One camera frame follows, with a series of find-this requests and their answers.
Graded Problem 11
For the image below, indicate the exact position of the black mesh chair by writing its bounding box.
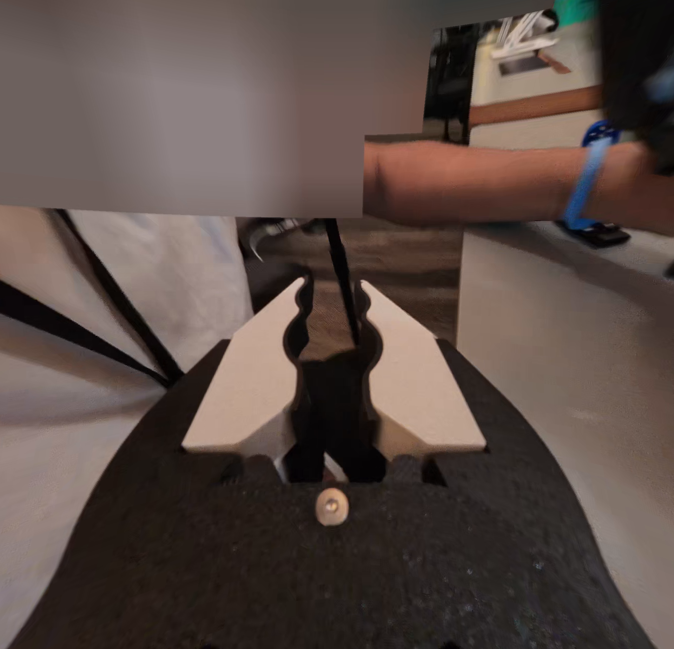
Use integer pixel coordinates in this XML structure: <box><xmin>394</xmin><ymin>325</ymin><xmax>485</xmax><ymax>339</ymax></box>
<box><xmin>424</xmin><ymin>25</ymin><xmax>477</xmax><ymax>144</ymax></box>

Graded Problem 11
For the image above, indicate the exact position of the black flat device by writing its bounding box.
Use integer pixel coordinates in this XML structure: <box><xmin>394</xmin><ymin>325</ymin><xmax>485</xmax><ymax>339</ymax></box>
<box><xmin>558</xmin><ymin>221</ymin><xmax>631</xmax><ymax>250</ymax></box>

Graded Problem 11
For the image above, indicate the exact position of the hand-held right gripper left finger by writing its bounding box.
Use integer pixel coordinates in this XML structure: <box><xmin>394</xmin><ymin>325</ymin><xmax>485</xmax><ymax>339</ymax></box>
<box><xmin>181</xmin><ymin>276</ymin><xmax>317</xmax><ymax>463</ymax></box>

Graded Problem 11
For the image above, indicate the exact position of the blue wristband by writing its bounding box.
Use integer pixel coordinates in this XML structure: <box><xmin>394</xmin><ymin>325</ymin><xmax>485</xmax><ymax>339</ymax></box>
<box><xmin>561</xmin><ymin>120</ymin><xmax>618</xmax><ymax>231</ymax></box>

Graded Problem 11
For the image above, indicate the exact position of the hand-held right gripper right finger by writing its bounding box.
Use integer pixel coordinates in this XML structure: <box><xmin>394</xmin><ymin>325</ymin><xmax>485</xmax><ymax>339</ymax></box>
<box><xmin>354</xmin><ymin>279</ymin><xmax>487</xmax><ymax>461</ymax></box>

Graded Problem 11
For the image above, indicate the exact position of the person's left hand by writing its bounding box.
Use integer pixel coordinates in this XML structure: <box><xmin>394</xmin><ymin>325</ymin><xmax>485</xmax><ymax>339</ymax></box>
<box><xmin>587</xmin><ymin>143</ymin><xmax>674</xmax><ymax>235</ymax></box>

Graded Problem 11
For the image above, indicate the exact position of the person's white t-shirt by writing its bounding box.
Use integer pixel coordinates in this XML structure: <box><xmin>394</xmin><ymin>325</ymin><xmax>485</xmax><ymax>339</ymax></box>
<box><xmin>0</xmin><ymin>207</ymin><xmax>255</xmax><ymax>649</ymax></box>

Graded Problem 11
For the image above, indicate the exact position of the black lanyard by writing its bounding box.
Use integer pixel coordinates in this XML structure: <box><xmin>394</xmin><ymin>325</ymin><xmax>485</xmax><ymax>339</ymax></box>
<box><xmin>0</xmin><ymin>209</ymin><xmax>185</xmax><ymax>389</ymax></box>

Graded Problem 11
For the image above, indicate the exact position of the teal tote bag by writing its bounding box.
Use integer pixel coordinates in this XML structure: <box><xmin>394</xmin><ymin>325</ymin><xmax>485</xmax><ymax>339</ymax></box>
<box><xmin>555</xmin><ymin>0</ymin><xmax>602</xmax><ymax>27</ymax></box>

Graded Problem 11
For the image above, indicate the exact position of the white stand with wooden board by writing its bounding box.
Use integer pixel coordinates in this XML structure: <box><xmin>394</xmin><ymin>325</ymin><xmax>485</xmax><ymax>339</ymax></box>
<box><xmin>491</xmin><ymin>12</ymin><xmax>572</xmax><ymax>76</ymax></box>

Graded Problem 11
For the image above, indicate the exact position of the person's left forearm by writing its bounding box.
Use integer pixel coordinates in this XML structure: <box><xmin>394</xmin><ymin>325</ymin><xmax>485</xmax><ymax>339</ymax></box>
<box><xmin>363</xmin><ymin>140</ymin><xmax>585</xmax><ymax>227</ymax></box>

